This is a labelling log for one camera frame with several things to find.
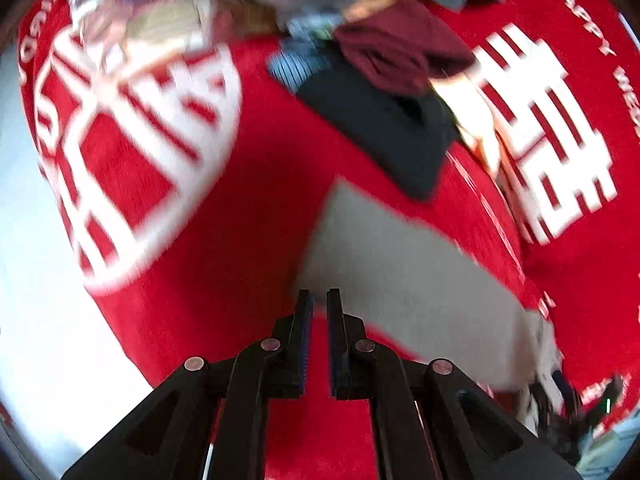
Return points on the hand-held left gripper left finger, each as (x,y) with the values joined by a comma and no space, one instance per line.
(303,340)

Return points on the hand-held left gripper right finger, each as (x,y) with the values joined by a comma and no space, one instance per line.
(334,340)

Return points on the grey cloth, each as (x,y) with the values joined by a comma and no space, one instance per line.
(400,270)

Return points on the pale blue cloth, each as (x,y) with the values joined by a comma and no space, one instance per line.
(610,450)

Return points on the red printed blanket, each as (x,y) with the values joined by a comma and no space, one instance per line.
(240,210)

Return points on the black garment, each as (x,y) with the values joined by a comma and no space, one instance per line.
(380,125)

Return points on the pale orange garment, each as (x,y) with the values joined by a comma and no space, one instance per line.
(470,120)

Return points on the blue striped garment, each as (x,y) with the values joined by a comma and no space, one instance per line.
(295,67)

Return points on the maroon garment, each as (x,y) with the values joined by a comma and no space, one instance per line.
(400,45)

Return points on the pale floral cloth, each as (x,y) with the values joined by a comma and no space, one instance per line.
(165,20)

